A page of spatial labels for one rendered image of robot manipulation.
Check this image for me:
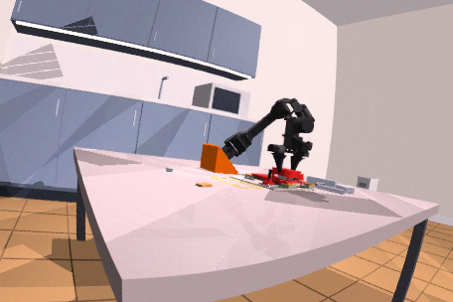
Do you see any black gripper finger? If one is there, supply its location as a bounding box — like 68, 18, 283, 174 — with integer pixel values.
290, 156, 305, 170
270, 153, 287, 173

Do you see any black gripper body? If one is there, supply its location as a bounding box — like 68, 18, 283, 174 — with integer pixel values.
266, 132, 309, 158

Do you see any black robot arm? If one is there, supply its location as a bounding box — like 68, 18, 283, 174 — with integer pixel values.
222, 98, 316, 160

